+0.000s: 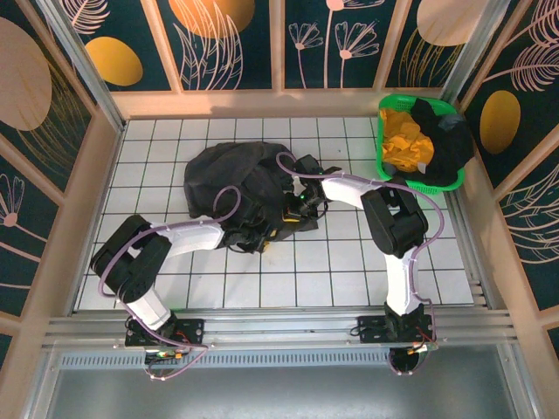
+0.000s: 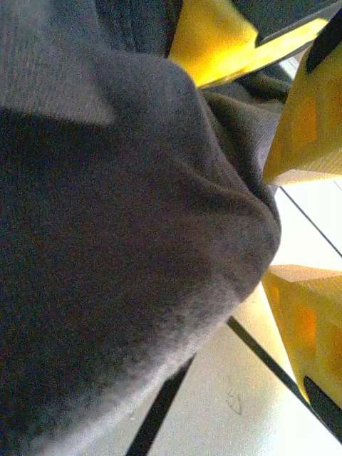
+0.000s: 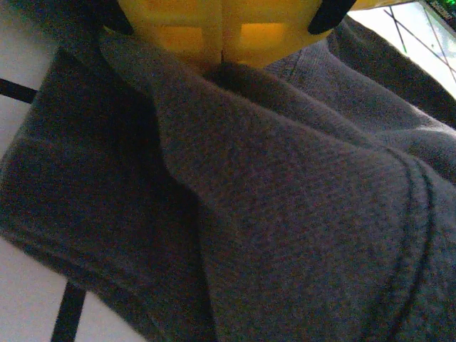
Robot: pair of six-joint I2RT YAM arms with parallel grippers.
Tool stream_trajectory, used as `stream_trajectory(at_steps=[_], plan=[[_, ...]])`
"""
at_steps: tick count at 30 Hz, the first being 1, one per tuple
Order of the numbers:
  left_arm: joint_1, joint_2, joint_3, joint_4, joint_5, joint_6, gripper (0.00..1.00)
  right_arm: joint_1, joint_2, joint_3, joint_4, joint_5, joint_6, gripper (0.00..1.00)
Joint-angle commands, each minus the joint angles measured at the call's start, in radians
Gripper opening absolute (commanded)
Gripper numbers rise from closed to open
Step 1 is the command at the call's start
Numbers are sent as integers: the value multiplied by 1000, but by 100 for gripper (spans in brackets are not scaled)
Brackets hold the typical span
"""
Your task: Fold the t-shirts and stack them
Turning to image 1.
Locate dark grey t-shirt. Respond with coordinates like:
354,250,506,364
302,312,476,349
183,140,320,244

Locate yellow t-shirt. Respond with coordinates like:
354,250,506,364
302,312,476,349
378,107,436,175

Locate green plastic basket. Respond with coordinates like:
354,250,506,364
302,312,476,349
375,93,466,194

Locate grey sheet metal tray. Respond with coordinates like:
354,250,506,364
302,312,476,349
21,344,542,419

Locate black t-shirt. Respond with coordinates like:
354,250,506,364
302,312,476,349
395,98,476,187

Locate blue-grey t-shirt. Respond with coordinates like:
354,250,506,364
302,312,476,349
438,113,466,132

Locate long aluminium base rail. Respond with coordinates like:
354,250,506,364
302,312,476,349
41,307,521,350

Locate grey slotted cable duct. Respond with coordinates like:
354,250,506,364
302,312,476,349
56,351,512,370

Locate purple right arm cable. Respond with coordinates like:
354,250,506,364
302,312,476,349
275,151,446,377

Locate aluminium side rail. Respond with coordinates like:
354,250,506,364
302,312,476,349
445,189,510,311

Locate aluminium frame post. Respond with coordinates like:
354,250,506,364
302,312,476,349
37,0,128,132
440,0,512,104

